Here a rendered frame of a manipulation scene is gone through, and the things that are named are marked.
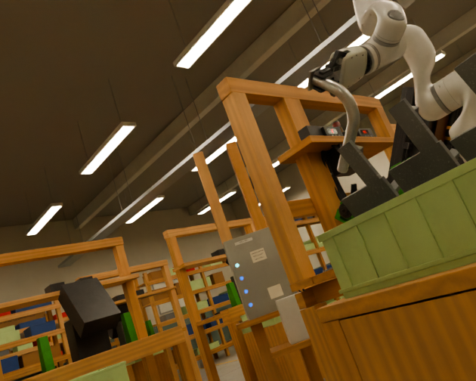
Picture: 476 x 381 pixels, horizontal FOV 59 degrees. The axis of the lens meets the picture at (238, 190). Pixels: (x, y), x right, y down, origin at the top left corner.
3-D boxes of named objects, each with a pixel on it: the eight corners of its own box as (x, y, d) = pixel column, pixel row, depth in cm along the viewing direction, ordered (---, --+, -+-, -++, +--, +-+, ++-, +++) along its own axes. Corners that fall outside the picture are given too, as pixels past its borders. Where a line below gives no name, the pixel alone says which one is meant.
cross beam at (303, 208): (405, 196, 294) (400, 185, 297) (279, 219, 207) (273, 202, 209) (399, 199, 298) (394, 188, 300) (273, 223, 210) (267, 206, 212)
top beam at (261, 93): (383, 108, 312) (378, 97, 314) (231, 91, 211) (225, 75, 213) (373, 115, 318) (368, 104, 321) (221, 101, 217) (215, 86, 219)
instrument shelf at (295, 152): (397, 142, 275) (395, 137, 276) (312, 141, 214) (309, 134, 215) (366, 159, 292) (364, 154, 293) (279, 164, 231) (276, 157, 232)
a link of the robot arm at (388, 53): (385, 50, 113) (372, 78, 121) (414, 35, 119) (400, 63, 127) (362, 34, 117) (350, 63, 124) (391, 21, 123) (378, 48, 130)
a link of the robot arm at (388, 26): (396, -32, 129) (415, 24, 110) (376, 17, 142) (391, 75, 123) (366, -36, 128) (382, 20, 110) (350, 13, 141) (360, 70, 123)
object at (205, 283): (274, 335, 1040) (244, 249, 1097) (166, 385, 812) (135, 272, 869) (260, 339, 1076) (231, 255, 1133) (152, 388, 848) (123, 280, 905)
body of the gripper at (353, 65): (349, 73, 124) (323, 86, 118) (353, 38, 117) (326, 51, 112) (370, 82, 119) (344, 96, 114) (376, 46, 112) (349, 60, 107)
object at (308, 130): (328, 137, 235) (323, 125, 236) (310, 136, 224) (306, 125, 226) (318, 143, 240) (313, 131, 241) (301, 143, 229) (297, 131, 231)
